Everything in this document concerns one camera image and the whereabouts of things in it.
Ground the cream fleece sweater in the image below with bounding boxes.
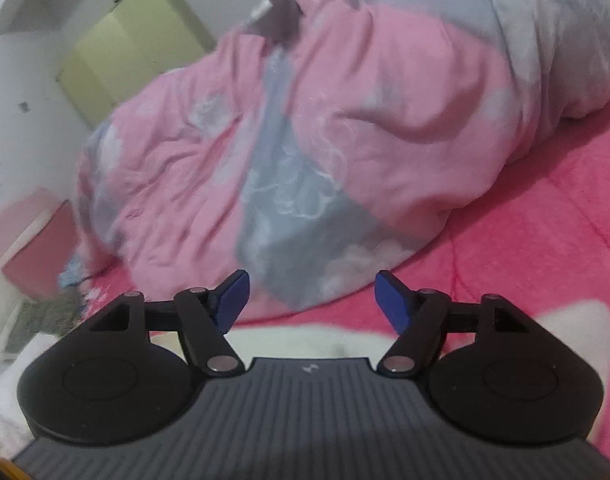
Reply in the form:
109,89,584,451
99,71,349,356
0,324,394,458

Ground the pile of white clothes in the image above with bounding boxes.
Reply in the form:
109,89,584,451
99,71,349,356
4,253,94,356

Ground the pink floral bed blanket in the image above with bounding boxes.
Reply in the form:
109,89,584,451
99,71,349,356
82,104,610,466

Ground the dark red cushion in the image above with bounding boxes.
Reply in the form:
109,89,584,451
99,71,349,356
2,200,78,300

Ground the pink grey floral duvet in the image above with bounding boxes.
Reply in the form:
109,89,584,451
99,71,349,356
75,0,610,320

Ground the pink white bed headboard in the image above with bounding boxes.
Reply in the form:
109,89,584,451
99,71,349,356
0,186,61,361

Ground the yellow-green wardrobe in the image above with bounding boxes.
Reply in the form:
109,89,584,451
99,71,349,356
57,0,215,128

